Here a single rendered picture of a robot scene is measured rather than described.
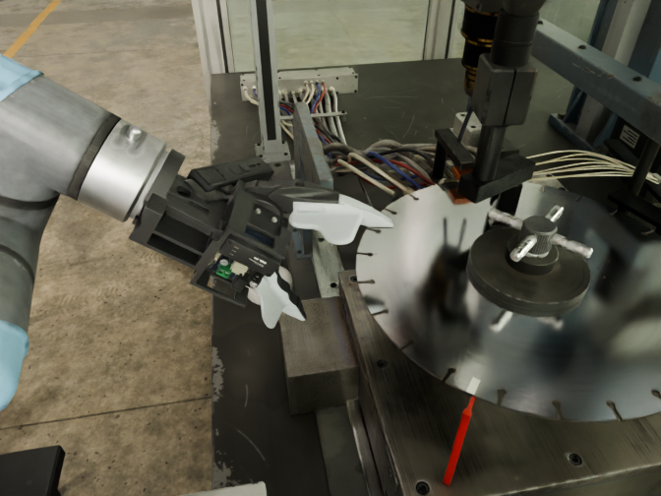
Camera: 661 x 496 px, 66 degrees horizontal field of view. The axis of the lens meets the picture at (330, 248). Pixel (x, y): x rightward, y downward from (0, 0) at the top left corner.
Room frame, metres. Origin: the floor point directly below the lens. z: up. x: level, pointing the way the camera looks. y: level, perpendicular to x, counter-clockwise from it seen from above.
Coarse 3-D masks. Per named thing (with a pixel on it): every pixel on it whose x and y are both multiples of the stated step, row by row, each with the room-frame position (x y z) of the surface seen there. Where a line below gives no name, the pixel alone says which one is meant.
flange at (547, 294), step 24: (480, 240) 0.40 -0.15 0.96; (504, 240) 0.40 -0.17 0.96; (480, 264) 0.37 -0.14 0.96; (504, 264) 0.37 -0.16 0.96; (528, 264) 0.35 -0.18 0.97; (552, 264) 0.35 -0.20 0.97; (576, 264) 0.37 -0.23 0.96; (504, 288) 0.33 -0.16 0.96; (528, 288) 0.33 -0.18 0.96; (552, 288) 0.33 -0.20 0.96; (576, 288) 0.33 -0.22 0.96
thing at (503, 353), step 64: (448, 192) 0.51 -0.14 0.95; (384, 256) 0.39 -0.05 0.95; (448, 256) 0.39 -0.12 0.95; (640, 256) 0.39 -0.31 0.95; (384, 320) 0.30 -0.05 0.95; (448, 320) 0.30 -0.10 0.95; (512, 320) 0.31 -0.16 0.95; (576, 320) 0.31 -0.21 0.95; (640, 320) 0.31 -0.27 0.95; (448, 384) 0.24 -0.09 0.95; (512, 384) 0.24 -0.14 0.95; (576, 384) 0.24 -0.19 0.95; (640, 384) 0.24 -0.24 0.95
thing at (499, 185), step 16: (496, 128) 0.43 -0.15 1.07; (480, 144) 0.43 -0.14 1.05; (496, 144) 0.43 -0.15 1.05; (480, 160) 0.43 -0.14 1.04; (496, 160) 0.43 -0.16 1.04; (512, 160) 0.47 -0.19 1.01; (528, 160) 0.47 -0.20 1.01; (464, 176) 0.44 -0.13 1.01; (480, 176) 0.43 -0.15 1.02; (496, 176) 0.44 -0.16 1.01; (512, 176) 0.44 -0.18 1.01; (528, 176) 0.46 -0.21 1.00; (464, 192) 0.43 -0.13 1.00; (480, 192) 0.42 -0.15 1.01; (496, 192) 0.43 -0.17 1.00; (512, 192) 0.45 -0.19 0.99; (496, 208) 0.45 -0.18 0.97; (512, 208) 0.45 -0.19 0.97
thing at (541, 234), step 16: (560, 208) 0.40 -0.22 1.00; (512, 224) 0.38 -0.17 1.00; (528, 224) 0.37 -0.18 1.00; (544, 224) 0.37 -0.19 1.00; (528, 240) 0.35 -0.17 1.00; (544, 240) 0.36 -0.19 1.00; (560, 240) 0.36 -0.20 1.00; (512, 256) 0.34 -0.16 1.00; (528, 256) 0.36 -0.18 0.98; (544, 256) 0.36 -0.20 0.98
